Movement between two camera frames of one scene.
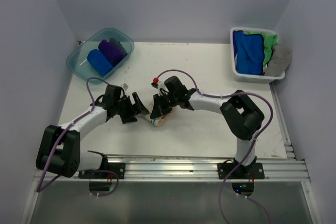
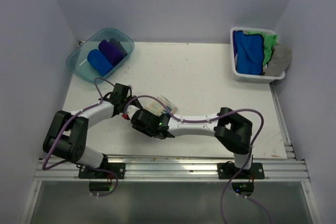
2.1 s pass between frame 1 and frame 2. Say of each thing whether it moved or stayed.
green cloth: stayed
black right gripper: moved
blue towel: stayed
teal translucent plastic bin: stayed
